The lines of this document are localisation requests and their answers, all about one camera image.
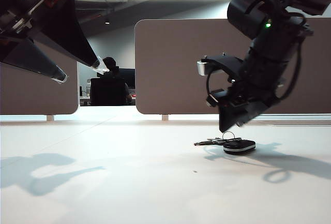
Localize silver metal keys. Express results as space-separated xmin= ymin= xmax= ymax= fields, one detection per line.
xmin=193 ymin=138 xmax=226 ymax=147

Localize seated person in dark clothes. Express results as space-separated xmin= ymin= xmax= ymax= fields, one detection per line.
xmin=101 ymin=56 xmax=133 ymax=106

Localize black computer monitor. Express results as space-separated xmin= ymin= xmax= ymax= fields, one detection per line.
xmin=117 ymin=68 xmax=136 ymax=90

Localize black key fob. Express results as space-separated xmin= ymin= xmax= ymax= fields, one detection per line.
xmin=223 ymin=139 xmax=257 ymax=155

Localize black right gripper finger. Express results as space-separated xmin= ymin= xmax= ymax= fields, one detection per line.
xmin=235 ymin=109 xmax=257 ymax=128
xmin=218 ymin=104 xmax=248 ymax=133

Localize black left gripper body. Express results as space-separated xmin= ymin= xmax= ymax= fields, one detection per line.
xmin=0 ymin=0 xmax=81 ymax=41

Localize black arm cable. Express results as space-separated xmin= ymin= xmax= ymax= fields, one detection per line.
xmin=276 ymin=11 xmax=310 ymax=101

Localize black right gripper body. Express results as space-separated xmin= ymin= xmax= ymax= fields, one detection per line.
xmin=219 ymin=50 xmax=292 ymax=128

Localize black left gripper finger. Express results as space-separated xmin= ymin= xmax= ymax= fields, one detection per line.
xmin=0 ymin=39 xmax=69 ymax=83
xmin=33 ymin=0 xmax=110 ymax=74

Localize black office chair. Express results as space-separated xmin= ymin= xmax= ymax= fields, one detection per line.
xmin=90 ymin=77 xmax=128 ymax=107

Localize brown desk partition panel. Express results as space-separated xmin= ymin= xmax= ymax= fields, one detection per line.
xmin=0 ymin=36 xmax=79 ymax=116
xmin=134 ymin=18 xmax=331 ymax=115

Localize black camera cable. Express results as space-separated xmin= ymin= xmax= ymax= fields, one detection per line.
xmin=205 ymin=69 xmax=234 ymax=109

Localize metal key ring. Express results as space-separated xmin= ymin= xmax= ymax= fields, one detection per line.
xmin=222 ymin=131 xmax=236 ymax=142

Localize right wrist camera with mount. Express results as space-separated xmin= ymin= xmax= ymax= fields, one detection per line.
xmin=196 ymin=55 xmax=245 ymax=82

